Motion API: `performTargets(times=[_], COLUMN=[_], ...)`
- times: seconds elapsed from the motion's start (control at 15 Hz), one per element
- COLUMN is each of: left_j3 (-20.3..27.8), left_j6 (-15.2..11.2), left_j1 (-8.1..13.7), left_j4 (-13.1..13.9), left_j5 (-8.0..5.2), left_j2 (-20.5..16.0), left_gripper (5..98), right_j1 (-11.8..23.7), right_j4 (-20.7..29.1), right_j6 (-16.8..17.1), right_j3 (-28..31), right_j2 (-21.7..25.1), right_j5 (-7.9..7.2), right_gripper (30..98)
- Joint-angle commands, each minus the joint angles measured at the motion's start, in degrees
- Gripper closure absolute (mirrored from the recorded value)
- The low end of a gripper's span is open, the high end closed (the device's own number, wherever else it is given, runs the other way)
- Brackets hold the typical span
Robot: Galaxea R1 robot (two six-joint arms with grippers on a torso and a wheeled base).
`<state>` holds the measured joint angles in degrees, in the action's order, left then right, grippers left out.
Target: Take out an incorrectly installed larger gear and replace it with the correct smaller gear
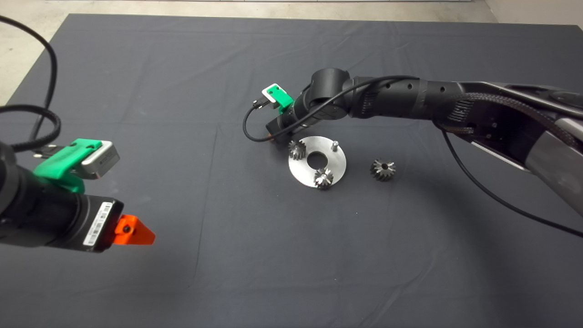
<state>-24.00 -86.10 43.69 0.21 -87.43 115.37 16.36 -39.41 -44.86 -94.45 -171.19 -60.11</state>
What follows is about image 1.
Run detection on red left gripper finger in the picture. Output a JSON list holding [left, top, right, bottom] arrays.
[[113, 214, 156, 246]]

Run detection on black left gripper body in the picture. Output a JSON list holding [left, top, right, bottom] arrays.
[[73, 195, 124, 253]]

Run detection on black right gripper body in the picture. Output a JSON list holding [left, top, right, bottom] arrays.
[[266, 108, 311, 143]]

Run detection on large steel gear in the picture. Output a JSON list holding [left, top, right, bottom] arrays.
[[370, 158, 396, 182]]

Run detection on small steel spur gear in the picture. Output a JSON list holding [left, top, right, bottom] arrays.
[[314, 168, 334, 190], [288, 140, 307, 161]]

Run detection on round metal plate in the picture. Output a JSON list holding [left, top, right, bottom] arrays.
[[288, 136, 348, 188]]

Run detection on green right camera mount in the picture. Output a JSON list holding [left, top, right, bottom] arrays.
[[266, 83, 294, 112]]

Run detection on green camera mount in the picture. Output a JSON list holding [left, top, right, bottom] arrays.
[[34, 138, 103, 194], [266, 83, 294, 112]]

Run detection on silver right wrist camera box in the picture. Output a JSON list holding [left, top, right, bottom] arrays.
[[261, 83, 281, 110]]

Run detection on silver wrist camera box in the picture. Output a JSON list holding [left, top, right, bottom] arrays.
[[80, 140, 121, 179], [261, 83, 281, 110]]

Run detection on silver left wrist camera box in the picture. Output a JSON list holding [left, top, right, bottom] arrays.
[[80, 140, 121, 179]]

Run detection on green left camera mount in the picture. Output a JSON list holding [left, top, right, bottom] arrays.
[[34, 138, 103, 194]]

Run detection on black left camera cable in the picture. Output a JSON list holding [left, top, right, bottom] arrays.
[[0, 15, 62, 158]]

